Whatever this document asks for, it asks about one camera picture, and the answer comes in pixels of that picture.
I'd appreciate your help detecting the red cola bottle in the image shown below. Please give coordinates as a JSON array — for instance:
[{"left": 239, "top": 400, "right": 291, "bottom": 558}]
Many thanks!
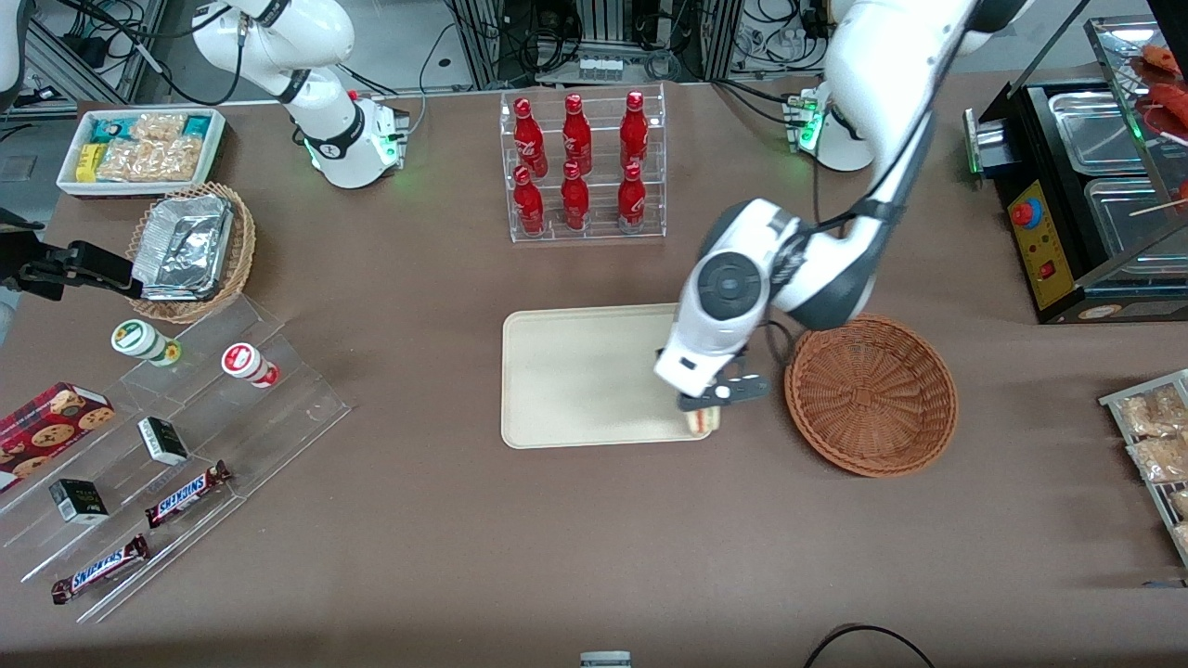
[
  {"left": 562, "top": 93, "right": 593, "bottom": 176},
  {"left": 560, "top": 161, "right": 591, "bottom": 232},
  {"left": 616, "top": 161, "right": 648, "bottom": 234},
  {"left": 512, "top": 96, "right": 549, "bottom": 179},
  {"left": 619, "top": 90, "right": 650, "bottom": 171},
  {"left": 511, "top": 165, "right": 547, "bottom": 237}
]

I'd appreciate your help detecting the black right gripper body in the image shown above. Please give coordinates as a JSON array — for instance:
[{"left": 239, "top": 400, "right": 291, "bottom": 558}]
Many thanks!
[{"left": 0, "top": 208, "right": 49, "bottom": 300}]

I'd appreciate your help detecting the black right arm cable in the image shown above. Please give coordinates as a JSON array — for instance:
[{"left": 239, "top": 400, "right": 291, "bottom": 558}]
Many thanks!
[{"left": 51, "top": 0, "right": 250, "bottom": 107}]

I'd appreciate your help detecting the clear acrylic bottle rack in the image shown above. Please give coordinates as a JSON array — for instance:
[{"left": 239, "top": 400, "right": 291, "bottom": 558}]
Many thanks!
[{"left": 499, "top": 83, "right": 667, "bottom": 245}]

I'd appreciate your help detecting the aluminium frame rail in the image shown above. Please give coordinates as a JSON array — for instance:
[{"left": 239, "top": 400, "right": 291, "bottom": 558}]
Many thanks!
[{"left": 26, "top": 0, "right": 170, "bottom": 105}]

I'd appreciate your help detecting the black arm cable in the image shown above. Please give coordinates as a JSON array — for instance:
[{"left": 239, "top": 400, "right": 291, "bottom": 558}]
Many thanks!
[
  {"left": 761, "top": 0, "right": 987, "bottom": 374},
  {"left": 51, "top": 0, "right": 250, "bottom": 107}
]

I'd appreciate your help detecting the green lid snack cup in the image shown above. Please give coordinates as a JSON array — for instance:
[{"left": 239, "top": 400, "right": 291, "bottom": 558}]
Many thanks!
[{"left": 110, "top": 318, "right": 183, "bottom": 368}]

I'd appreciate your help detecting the black floor cable loop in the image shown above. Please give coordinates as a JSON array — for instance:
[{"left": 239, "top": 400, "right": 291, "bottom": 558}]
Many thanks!
[{"left": 802, "top": 623, "right": 939, "bottom": 668}]

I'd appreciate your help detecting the steel warmer pan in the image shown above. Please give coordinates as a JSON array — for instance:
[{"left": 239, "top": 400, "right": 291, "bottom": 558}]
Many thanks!
[
  {"left": 1082, "top": 174, "right": 1188, "bottom": 264},
  {"left": 1047, "top": 89, "right": 1159, "bottom": 177}
]

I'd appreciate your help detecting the clear rice cracker bag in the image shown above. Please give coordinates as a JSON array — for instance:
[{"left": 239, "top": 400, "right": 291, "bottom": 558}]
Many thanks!
[
  {"left": 130, "top": 112, "right": 187, "bottom": 144},
  {"left": 96, "top": 139, "right": 155, "bottom": 183},
  {"left": 148, "top": 136, "right": 204, "bottom": 183}
]

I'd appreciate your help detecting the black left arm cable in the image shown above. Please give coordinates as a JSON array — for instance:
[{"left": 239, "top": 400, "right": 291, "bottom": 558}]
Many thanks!
[{"left": 761, "top": 0, "right": 987, "bottom": 374}]

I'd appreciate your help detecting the small black box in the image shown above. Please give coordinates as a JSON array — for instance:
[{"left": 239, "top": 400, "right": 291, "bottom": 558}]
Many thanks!
[
  {"left": 48, "top": 478, "right": 110, "bottom": 526},
  {"left": 136, "top": 416, "right": 190, "bottom": 467}
]

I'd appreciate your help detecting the brown round wicker basket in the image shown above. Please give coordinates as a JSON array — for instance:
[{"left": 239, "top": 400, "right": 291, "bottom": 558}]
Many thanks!
[{"left": 784, "top": 314, "right": 959, "bottom": 479}]

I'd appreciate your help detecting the white rectangular snack bin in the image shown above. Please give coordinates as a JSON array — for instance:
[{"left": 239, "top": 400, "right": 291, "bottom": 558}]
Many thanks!
[{"left": 56, "top": 108, "right": 227, "bottom": 199}]

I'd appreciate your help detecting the light tan wicker basket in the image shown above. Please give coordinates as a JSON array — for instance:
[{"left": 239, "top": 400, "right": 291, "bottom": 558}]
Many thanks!
[{"left": 124, "top": 181, "right": 257, "bottom": 326}]

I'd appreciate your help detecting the cream plastic tray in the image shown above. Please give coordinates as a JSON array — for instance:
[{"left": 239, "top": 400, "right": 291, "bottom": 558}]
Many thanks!
[{"left": 501, "top": 302, "right": 715, "bottom": 450}]

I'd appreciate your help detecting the clear acrylic stepped display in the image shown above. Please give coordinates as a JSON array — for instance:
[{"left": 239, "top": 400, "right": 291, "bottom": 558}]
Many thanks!
[{"left": 0, "top": 294, "right": 353, "bottom": 625}]

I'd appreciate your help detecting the red cookie box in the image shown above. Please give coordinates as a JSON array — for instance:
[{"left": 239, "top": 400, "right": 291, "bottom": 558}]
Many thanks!
[{"left": 0, "top": 381, "right": 117, "bottom": 494}]

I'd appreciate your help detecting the red lid snack cup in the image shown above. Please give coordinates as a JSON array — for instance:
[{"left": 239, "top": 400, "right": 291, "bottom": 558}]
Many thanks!
[{"left": 220, "top": 341, "right": 281, "bottom": 390}]

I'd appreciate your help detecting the brown snickers bar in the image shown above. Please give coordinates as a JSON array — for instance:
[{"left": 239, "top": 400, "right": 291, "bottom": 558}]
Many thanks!
[
  {"left": 50, "top": 533, "right": 151, "bottom": 606},
  {"left": 144, "top": 460, "right": 234, "bottom": 531}
]

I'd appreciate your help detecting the tray of packaged snacks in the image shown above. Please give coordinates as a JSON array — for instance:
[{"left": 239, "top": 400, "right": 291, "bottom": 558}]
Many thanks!
[{"left": 1098, "top": 368, "right": 1188, "bottom": 570}]

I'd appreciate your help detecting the aluminium frame post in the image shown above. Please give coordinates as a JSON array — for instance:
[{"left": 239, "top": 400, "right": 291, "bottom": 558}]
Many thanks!
[
  {"left": 449, "top": 0, "right": 508, "bottom": 91},
  {"left": 681, "top": 0, "right": 744, "bottom": 84}
]

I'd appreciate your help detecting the aluminium foil container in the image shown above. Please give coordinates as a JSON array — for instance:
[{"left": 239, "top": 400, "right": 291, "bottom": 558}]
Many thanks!
[{"left": 131, "top": 194, "right": 236, "bottom": 303}]

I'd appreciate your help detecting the black food warmer machine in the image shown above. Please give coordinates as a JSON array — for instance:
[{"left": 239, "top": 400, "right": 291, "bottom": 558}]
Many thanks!
[{"left": 962, "top": 13, "right": 1188, "bottom": 327}]

